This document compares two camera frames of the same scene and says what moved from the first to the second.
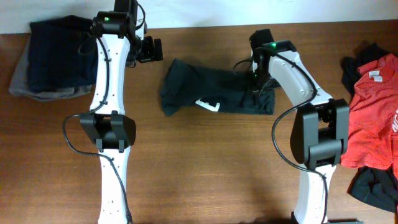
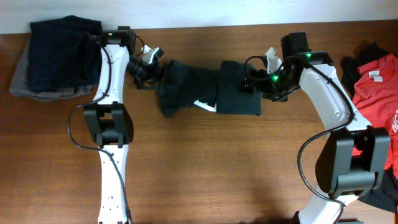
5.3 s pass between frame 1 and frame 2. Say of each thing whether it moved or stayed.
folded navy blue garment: stayed
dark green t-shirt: moved
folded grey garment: stayed
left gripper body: moved
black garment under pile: stayed
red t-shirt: stayed
